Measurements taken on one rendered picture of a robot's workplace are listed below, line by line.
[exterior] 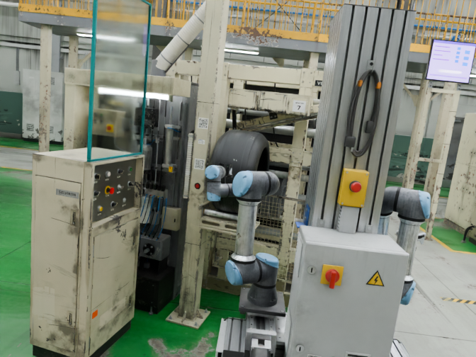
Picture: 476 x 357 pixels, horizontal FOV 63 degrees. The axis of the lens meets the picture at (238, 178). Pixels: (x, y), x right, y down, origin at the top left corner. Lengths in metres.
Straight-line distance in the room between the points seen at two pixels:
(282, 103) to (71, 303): 1.89
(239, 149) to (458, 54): 4.45
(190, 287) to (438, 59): 4.71
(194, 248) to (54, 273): 0.97
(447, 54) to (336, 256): 5.24
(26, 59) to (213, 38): 11.38
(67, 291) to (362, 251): 1.75
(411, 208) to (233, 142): 1.22
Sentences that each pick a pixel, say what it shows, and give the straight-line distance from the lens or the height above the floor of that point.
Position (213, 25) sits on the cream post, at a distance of 2.81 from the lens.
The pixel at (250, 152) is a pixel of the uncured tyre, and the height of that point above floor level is 1.37.
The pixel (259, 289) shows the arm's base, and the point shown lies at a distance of 1.95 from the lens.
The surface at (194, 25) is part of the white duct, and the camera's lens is 3.17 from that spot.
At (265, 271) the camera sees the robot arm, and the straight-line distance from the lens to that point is 1.90.
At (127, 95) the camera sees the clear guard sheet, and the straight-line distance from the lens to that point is 2.49.
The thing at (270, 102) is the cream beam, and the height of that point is 1.71.
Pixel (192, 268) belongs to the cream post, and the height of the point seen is 0.43.
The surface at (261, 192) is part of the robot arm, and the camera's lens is 1.76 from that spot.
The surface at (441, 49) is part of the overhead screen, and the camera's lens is 6.33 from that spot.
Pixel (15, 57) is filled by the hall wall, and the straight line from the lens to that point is 14.04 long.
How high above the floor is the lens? 1.63
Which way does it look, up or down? 10 degrees down
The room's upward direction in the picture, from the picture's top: 6 degrees clockwise
